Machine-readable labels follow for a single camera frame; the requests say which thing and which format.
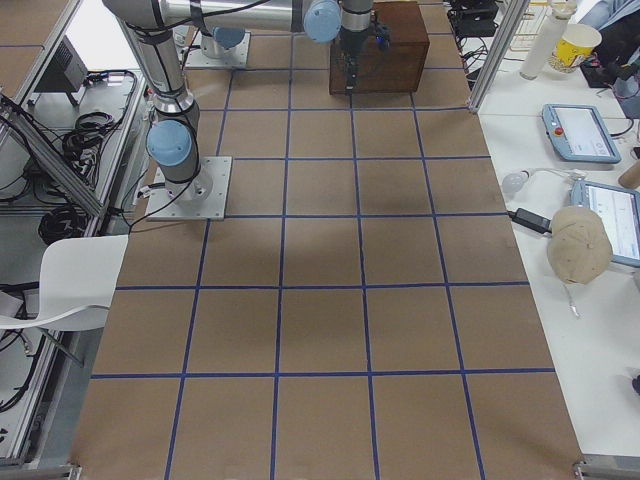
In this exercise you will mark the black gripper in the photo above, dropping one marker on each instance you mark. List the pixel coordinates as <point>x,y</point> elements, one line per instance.
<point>349,44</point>

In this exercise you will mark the black power adapter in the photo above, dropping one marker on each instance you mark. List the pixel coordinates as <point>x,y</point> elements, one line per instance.
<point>530,220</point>

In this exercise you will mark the upper blue teach pendant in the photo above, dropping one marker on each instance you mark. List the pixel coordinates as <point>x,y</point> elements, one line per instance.
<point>578,134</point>

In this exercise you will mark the white light bulb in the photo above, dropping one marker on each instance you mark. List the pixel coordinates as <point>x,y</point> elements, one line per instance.
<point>514,182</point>

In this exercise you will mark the yellow paper cup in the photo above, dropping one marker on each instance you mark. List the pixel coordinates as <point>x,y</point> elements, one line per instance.
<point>575,46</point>

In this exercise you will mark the white cardboard tube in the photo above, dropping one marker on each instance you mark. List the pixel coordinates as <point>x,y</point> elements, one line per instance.
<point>551,30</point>

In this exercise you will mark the dark brown wooden cabinet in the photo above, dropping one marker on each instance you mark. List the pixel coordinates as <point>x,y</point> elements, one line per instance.
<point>394,54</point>

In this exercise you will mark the blue teach pendant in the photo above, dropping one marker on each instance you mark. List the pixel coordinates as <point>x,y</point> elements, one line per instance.
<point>619,210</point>
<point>578,134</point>

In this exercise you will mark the beige baseball cap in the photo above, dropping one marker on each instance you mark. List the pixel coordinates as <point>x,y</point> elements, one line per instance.
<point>579,250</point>

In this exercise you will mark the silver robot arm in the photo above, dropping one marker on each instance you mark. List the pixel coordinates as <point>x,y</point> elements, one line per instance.
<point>172,141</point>

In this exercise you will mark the lower blue teach pendant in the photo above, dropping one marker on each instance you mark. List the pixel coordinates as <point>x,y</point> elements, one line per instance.
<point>619,210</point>

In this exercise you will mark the white plastic chair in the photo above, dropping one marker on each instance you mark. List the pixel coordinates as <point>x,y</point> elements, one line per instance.
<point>77,282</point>

